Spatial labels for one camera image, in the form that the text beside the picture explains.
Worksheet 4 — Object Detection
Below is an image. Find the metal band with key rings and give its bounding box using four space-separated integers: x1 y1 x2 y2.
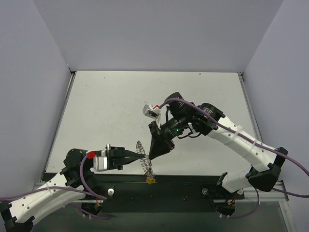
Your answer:
136 141 155 179

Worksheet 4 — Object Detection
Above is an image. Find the yellow key tag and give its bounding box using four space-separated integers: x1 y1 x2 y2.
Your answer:
146 178 156 185

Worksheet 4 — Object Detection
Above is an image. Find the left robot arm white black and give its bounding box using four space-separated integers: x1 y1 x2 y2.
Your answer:
0 145 145 232

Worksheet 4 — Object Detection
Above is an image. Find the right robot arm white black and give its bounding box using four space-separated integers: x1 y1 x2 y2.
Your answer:
143 92 288 193

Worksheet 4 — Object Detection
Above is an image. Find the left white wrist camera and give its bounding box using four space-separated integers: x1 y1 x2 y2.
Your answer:
86 150 108 172

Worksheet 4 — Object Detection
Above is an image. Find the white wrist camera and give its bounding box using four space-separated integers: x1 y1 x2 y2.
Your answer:
142 104 161 126
86 150 108 172

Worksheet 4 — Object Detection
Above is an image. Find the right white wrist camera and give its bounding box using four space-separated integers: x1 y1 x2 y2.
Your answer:
142 104 161 126

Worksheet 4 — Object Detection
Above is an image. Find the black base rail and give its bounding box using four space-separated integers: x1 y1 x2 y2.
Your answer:
95 174 244 214

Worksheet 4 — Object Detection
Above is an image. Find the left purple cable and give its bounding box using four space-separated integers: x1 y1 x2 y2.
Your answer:
0 156 112 220

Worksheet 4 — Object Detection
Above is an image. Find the purple cable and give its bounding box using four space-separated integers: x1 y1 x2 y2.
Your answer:
159 98 309 219
0 156 112 220

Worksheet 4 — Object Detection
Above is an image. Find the aluminium table frame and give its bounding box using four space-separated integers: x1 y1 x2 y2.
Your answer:
238 72 289 201

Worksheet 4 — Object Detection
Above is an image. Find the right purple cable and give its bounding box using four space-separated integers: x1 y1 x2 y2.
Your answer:
159 98 309 219

